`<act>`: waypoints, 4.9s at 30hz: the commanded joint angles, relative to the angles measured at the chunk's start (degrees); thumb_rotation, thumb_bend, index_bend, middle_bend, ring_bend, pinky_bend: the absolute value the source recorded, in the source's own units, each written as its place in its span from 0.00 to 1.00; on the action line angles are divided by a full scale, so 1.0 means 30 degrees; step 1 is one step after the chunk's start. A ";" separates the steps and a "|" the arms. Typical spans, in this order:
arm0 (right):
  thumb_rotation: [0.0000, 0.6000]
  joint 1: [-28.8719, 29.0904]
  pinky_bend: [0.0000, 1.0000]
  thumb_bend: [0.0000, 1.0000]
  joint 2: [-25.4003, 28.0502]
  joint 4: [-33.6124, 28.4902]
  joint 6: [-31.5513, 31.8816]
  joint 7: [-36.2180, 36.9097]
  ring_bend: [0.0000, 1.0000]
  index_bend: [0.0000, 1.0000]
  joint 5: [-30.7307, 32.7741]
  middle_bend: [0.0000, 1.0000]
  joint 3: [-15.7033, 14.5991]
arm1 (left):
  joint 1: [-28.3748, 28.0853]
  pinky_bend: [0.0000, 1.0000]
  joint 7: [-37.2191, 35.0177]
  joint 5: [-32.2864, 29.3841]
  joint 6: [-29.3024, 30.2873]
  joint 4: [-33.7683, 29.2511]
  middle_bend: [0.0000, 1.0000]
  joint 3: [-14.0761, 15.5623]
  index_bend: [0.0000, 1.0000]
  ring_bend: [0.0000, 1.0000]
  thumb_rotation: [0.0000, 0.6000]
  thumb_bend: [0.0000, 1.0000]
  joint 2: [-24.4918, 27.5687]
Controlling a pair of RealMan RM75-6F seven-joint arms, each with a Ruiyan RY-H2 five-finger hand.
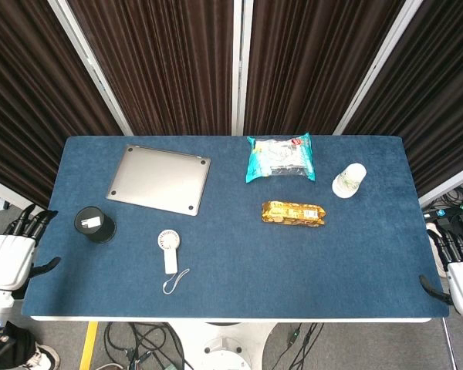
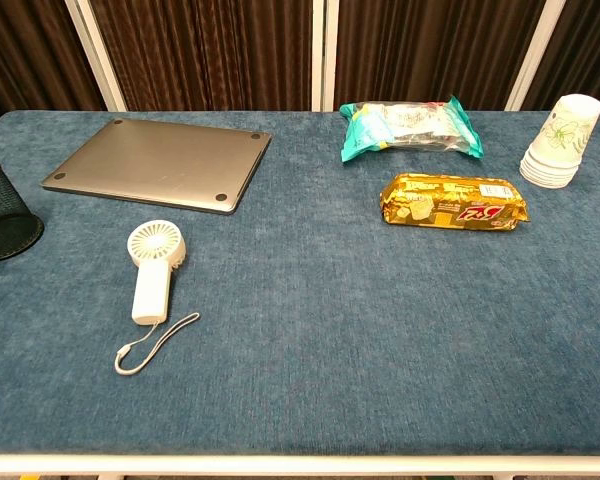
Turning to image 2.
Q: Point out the dark brown curtain panel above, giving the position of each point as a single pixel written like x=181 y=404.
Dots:
x=590 y=50
x=430 y=50
x=25 y=50
x=205 y=50

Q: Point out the gold biscuit pack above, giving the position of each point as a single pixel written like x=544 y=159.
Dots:
x=445 y=200

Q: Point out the grey closed laptop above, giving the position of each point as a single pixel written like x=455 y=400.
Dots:
x=160 y=160

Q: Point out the blue tablecloth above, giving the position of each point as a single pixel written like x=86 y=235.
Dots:
x=305 y=325

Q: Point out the black mesh pen holder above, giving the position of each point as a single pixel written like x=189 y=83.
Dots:
x=5 y=220

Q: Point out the teal snack bag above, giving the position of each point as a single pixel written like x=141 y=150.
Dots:
x=410 y=130

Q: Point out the white partition post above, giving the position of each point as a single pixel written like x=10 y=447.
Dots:
x=325 y=50
x=532 y=55
x=97 y=65

